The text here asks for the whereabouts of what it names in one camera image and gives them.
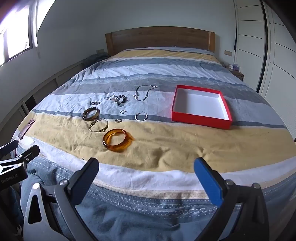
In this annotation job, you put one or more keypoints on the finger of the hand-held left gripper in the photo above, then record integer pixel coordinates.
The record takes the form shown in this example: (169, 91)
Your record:
(29, 154)
(8, 147)

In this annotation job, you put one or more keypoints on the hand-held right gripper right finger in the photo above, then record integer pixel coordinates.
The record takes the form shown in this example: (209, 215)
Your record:
(208, 183)

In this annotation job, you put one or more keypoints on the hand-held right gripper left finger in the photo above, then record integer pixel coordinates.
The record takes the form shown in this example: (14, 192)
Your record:
(84, 183)

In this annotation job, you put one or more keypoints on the amber resin bangle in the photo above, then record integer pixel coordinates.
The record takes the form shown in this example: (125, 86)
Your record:
(108, 135)

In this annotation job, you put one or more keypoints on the silver bangle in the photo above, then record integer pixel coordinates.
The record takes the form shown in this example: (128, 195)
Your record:
(107, 124)

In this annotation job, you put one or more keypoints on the dark brown bangle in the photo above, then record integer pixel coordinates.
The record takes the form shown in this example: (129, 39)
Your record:
(86, 118)

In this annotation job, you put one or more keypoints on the red shallow box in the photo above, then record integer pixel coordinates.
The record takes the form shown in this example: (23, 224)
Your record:
(201, 102)

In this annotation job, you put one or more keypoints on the bed with striped sheet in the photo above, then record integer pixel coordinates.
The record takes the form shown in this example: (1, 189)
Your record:
(161, 143)

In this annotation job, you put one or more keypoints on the window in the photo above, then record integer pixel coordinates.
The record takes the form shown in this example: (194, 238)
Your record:
(16, 44)

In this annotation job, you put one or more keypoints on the wooden nightstand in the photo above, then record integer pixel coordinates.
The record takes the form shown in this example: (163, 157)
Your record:
(238, 75)

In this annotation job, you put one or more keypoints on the tissue box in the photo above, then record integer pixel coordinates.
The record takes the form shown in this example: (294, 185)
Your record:
(234, 67)

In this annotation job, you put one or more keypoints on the wooden headboard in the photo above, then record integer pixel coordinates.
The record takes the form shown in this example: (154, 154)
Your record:
(159, 38)

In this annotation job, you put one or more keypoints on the white wardrobe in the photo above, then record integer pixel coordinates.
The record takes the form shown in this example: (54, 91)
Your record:
(256, 30)

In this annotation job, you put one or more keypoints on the white low wall cabinet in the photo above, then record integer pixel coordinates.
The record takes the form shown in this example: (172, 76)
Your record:
(34, 92)

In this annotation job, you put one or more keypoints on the wall socket plate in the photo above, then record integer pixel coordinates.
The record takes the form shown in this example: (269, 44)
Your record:
(100, 51)

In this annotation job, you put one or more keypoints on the wall switch plate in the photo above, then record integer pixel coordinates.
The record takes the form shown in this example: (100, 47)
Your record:
(227, 53)

